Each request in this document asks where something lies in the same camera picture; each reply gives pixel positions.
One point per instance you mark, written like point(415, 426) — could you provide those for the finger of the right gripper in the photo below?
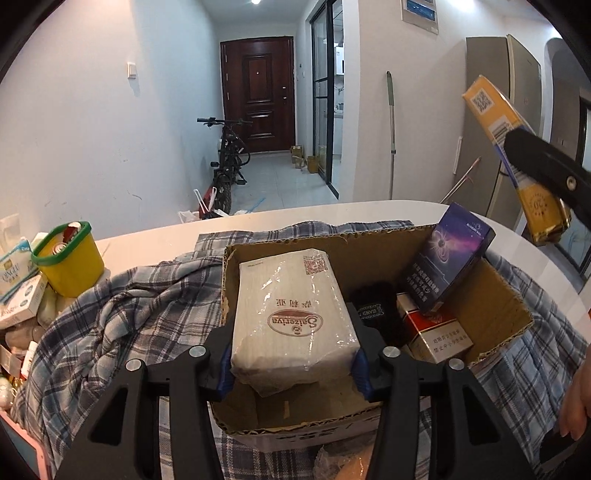
point(550, 167)

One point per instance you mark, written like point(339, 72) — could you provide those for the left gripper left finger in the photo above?
point(119, 438)

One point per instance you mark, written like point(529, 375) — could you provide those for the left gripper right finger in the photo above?
point(469, 437)

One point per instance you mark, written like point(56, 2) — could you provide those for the gold cigarette carton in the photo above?
point(547, 216)

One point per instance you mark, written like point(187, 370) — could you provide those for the red white cigarette carton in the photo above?
point(432, 338)

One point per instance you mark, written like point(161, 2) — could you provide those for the dark blue cigarette carton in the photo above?
point(455, 245)

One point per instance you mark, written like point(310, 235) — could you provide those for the black plush toy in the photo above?
point(376, 305)

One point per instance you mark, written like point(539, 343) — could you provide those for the white tissue pack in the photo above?
point(291, 323)

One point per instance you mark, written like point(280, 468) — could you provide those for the person's right hand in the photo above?
point(576, 407)

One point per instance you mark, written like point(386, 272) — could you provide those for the pink framed tablet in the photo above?
point(25, 456)

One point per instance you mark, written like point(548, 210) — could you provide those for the broom with red stick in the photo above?
point(463, 179)

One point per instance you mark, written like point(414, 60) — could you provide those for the beige sponge in bag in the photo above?
point(346, 463)

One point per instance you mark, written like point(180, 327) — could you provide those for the gold refrigerator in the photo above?
point(504, 89)

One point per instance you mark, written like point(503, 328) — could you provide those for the blue plaid cloth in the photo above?
point(154, 313)

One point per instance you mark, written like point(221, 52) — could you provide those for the flat white boxes stack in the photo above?
point(24, 303)

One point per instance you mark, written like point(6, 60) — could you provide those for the yellow bin with green rim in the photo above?
point(68, 256)

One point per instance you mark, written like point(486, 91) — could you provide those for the cardboard box with pretzel print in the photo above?
point(485, 314)

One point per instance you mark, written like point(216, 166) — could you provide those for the tissue box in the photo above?
point(16, 265)

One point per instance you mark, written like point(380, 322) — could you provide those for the black framed glass door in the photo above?
point(327, 57)

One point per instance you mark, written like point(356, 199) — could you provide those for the black bicycle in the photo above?
point(233, 154)

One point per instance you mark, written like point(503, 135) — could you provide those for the dark red entrance door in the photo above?
point(257, 76)

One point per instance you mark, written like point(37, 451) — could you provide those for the mop with grey handle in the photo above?
point(392, 114)

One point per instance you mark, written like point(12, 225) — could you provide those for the electrical panel on wall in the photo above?
point(421, 13)

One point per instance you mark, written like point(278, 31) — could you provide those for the wall light switch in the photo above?
point(131, 71)

